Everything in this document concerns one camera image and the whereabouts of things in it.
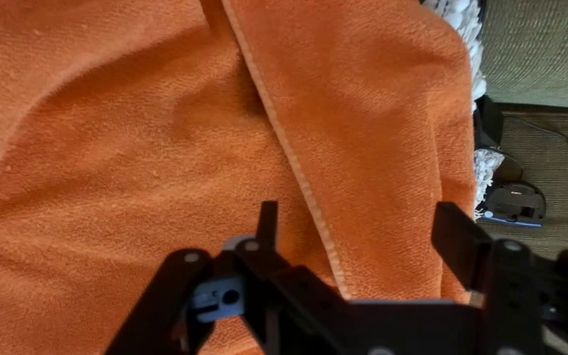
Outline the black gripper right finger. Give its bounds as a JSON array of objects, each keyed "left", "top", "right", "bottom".
[{"left": 429, "top": 201, "right": 568, "bottom": 355}]

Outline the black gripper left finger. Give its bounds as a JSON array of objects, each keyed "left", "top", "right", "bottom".
[{"left": 102, "top": 199, "right": 350, "bottom": 355}]

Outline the orange towel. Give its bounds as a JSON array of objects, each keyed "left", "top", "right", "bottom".
[{"left": 0, "top": 0, "right": 479, "bottom": 355}]

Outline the small black device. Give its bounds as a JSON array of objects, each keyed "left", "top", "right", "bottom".
[{"left": 479, "top": 181, "right": 548, "bottom": 231}]

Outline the olive green fabric sofa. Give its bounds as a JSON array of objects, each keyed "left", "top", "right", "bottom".
[{"left": 477, "top": 0, "right": 568, "bottom": 262}]

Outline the thin black cable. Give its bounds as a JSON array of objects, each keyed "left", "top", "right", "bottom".
[{"left": 512, "top": 114, "right": 568, "bottom": 173}]

